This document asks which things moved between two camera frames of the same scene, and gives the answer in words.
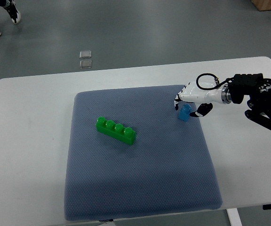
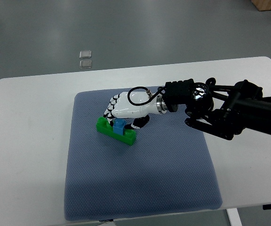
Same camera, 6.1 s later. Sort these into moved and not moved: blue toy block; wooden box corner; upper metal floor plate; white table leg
Moved: blue toy block
Not moved: upper metal floor plate; white table leg; wooden box corner
